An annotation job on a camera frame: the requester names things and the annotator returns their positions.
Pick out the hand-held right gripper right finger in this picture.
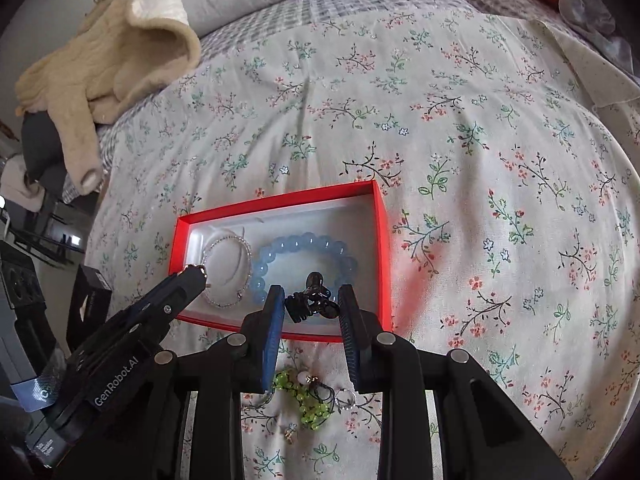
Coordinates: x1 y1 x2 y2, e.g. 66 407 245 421
337 284 577 480

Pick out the green bead bracelet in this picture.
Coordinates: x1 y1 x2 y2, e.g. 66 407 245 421
272 367 332 429

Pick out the black hair clip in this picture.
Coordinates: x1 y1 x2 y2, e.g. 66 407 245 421
283 271 334 324

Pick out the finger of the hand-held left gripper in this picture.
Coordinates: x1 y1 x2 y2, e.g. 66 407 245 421
131 265 209 333

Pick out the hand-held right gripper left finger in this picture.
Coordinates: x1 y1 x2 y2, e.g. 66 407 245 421
52 285 286 480

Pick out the floral bedsheet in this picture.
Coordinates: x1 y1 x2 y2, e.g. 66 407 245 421
87 0 640 480

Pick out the blue bead bracelet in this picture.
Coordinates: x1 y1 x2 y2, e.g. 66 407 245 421
248 232 351 319

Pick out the silver bead bracelet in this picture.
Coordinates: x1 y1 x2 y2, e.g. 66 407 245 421
200 230 254 310

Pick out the red jewelry box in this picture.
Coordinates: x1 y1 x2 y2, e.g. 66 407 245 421
168 180 392 344

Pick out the small black box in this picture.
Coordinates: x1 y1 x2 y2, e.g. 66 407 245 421
66 264 112 352

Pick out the grey sheer cloth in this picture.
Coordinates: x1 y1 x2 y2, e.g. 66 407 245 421
559 0 632 67

